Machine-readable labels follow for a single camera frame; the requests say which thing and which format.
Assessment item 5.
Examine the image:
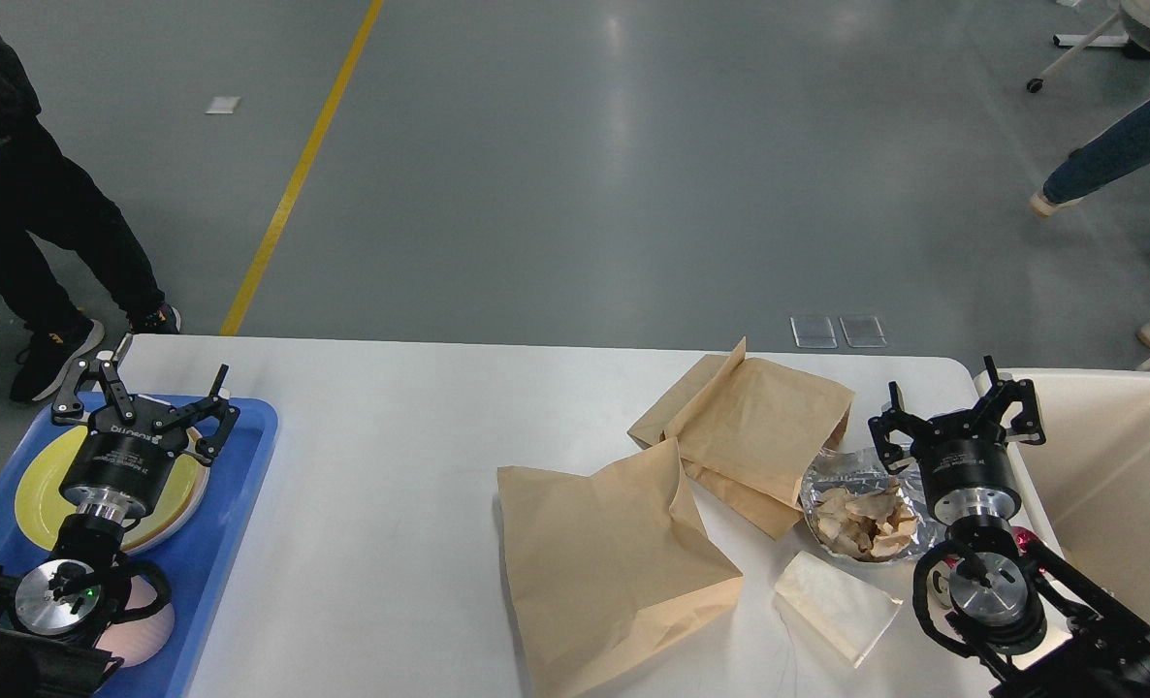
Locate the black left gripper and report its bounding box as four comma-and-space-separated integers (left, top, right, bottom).
49, 333, 242, 529

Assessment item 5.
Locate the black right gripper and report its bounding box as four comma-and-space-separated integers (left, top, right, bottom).
866, 358, 1047, 529

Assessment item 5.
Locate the yellow plastic plate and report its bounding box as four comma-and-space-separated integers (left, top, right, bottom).
15, 425, 204, 552

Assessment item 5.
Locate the pink ribbed mug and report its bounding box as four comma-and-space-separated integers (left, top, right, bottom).
81, 560, 176, 667

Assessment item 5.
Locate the large brown paper bag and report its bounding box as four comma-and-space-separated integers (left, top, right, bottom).
496, 442, 743, 697

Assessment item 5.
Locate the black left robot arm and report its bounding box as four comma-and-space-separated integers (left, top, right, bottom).
0, 335, 240, 697

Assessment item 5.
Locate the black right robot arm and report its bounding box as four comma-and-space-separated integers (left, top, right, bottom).
868, 356, 1150, 697

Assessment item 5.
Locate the red object under arm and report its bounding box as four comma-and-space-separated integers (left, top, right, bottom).
1012, 526, 1044, 557

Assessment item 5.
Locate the pink plate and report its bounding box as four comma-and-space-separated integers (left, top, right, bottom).
122, 454, 208, 554

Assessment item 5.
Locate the foil tray with crumpled paper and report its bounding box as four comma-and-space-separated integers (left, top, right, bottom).
798, 448, 944, 563

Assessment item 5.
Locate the clear floor plate right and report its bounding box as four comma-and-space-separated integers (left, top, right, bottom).
838, 315, 888, 350

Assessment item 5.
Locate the clear floor plate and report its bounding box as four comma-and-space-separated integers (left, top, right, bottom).
789, 315, 840, 350
838, 315, 888, 350

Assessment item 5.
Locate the blue plastic tray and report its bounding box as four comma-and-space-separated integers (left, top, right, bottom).
0, 393, 278, 698

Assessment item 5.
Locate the beige plastic bin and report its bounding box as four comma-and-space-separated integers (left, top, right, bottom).
1006, 369, 1150, 623

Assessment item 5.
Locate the clear floor plate left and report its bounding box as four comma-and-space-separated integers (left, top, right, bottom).
789, 315, 840, 350

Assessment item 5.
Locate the white paper napkin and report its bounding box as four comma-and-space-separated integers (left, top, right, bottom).
774, 552, 902, 668

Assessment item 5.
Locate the person in black clothes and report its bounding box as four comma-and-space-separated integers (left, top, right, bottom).
0, 34, 181, 402

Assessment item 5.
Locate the white chair base right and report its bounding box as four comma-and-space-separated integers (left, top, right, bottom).
1026, 1, 1150, 94

